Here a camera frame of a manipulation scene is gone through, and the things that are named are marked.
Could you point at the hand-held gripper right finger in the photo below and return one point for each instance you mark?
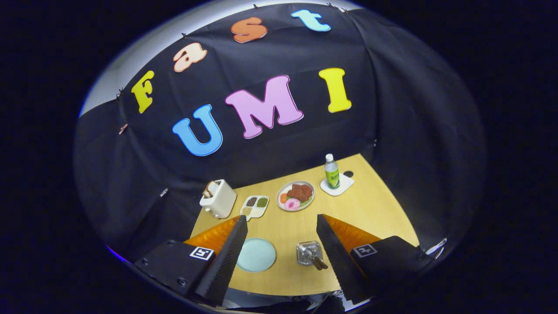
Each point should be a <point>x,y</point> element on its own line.
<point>338,261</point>

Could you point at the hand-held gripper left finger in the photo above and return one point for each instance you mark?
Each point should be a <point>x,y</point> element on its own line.
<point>220,266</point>

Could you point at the perforated metal basket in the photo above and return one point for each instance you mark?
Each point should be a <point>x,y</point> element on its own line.
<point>304,252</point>

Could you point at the light green plate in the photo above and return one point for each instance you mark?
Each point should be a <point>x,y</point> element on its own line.
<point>257,255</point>

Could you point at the white divided dish with beans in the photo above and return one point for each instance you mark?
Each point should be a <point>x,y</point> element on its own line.
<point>257,212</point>

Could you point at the white toaster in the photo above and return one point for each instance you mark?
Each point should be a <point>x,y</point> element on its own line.
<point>222,198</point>

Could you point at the pink round food slice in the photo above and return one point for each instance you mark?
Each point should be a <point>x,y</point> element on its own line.
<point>292,204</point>

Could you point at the white coaster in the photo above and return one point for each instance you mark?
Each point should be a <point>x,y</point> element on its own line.
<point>346,185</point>

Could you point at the toast bread slice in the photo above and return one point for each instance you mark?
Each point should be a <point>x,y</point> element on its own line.
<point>211,189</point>

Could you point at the brown meat slices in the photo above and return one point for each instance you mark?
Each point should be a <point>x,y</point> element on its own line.
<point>301,192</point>

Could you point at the orange carrot slice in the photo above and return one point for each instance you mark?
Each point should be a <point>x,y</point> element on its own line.
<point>283,198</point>

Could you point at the green label drink bottle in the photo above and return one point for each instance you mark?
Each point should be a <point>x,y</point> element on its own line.
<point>332,176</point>

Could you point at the white food plate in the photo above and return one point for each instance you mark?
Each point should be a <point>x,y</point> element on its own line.
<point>287,185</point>

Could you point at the silver cloth clip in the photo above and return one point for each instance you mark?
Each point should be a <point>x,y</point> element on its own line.
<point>163,192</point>

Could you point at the pink cloth clip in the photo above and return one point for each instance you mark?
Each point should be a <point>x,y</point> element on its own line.
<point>123,128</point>

